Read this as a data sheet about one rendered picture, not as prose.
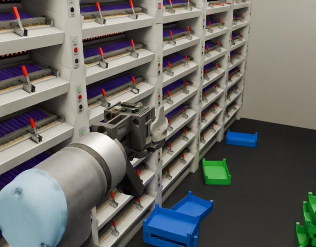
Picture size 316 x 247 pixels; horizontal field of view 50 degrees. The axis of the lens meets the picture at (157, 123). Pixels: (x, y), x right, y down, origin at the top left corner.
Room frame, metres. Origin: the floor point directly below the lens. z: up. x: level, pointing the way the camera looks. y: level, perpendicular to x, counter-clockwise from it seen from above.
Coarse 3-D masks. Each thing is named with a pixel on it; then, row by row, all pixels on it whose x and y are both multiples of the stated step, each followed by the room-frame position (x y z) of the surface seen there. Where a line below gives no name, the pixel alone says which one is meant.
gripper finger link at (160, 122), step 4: (160, 108) 0.60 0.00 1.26; (160, 112) 0.60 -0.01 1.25; (164, 112) 0.61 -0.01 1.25; (156, 116) 0.59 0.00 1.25; (160, 116) 0.60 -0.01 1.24; (164, 116) 0.61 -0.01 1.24; (156, 120) 0.59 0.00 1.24; (160, 120) 0.60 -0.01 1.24; (164, 120) 0.61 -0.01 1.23; (152, 124) 0.57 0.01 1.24; (156, 124) 0.58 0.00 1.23; (160, 124) 0.60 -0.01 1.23; (164, 124) 0.61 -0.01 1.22; (152, 128) 0.57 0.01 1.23; (156, 128) 0.58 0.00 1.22; (160, 128) 0.59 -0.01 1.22; (164, 128) 0.60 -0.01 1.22; (152, 132) 0.57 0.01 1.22; (156, 132) 0.58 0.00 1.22; (160, 132) 0.58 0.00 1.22; (156, 136) 0.56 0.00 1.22
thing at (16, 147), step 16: (16, 112) 1.26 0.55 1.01; (32, 112) 1.30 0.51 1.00; (48, 112) 1.36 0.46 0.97; (64, 112) 1.32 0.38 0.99; (0, 128) 1.15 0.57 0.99; (16, 128) 1.17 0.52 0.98; (32, 128) 1.20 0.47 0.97; (48, 128) 1.23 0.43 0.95; (64, 128) 1.27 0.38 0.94; (0, 144) 1.07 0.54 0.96; (16, 144) 1.10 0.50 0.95; (32, 144) 1.12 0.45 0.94; (48, 144) 1.17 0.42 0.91; (0, 160) 1.00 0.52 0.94; (16, 160) 1.04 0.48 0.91
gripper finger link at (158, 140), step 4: (164, 132) 0.59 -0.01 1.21; (152, 136) 0.56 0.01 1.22; (160, 136) 0.57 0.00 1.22; (164, 136) 0.58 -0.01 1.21; (152, 140) 0.55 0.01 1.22; (156, 140) 0.55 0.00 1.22; (160, 140) 0.55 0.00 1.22; (164, 140) 0.57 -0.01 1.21; (152, 144) 0.54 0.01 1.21; (156, 144) 0.54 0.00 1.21; (160, 144) 0.55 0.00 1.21; (164, 144) 0.56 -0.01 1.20; (148, 148) 0.54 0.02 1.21; (152, 148) 0.54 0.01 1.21; (156, 148) 0.54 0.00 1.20
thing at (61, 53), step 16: (32, 0) 1.37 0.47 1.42; (48, 0) 1.33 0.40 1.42; (64, 0) 1.31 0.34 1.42; (64, 16) 1.30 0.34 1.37; (80, 32) 1.38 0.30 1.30; (48, 48) 1.34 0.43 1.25; (64, 48) 1.30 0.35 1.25; (80, 48) 1.37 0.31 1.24; (64, 64) 1.31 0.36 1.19; (80, 64) 1.36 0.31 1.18; (80, 80) 1.35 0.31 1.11; (64, 96) 1.32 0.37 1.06; (64, 144) 1.33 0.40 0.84; (96, 224) 1.38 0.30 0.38; (96, 240) 1.37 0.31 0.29
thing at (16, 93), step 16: (0, 64) 1.24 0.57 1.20; (16, 64) 1.27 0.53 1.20; (32, 64) 1.32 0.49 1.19; (48, 64) 1.34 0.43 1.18; (0, 80) 1.13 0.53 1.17; (16, 80) 1.16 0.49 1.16; (32, 80) 1.23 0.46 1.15; (48, 80) 1.26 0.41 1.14; (64, 80) 1.30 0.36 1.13; (0, 96) 1.07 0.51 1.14; (16, 96) 1.09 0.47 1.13; (32, 96) 1.13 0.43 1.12; (48, 96) 1.21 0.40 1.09; (0, 112) 1.02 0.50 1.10
